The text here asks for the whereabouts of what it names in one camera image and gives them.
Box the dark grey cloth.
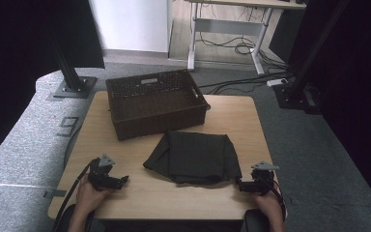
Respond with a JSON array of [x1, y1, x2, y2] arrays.
[[142, 130, 243, 187]]

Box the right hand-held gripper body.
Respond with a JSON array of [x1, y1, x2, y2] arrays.
[[250, 160, 280, 196]]

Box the white-framed desk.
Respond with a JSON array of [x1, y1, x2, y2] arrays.
[[184, 0, 307, 76]]

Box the grey tape strip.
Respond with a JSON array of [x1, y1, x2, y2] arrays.
[[43, 188, 68, 199]]

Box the black computer case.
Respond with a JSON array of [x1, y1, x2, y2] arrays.
[[268, 9, 307, 65]]

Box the white power strip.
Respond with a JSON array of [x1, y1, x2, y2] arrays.
[[266, 77, 290, 88]]

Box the black metal stand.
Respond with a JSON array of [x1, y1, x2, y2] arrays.
[[46, 28, 99, 100], [271, 0, 352, 116]]

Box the black floor cables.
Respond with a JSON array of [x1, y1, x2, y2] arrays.
[[195, 33, 296, 96]]

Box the brown woven basket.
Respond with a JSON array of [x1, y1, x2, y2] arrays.
[[104, 68, 212, 142]]

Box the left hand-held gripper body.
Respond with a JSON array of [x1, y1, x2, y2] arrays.
[[87, 154, 119, 191]]

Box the person's left hand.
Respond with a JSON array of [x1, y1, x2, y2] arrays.
[[74, 175, 114, 220]]

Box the person's right hand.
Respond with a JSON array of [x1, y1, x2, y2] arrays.
[[253, 189, 286, 224]]

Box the black curtain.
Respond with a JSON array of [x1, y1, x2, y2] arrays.
[[286, 0, 371, 220], [0, 0, 106, 170]]

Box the person's right leg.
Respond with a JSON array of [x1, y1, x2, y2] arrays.
[[243, 208, 271, 232]]

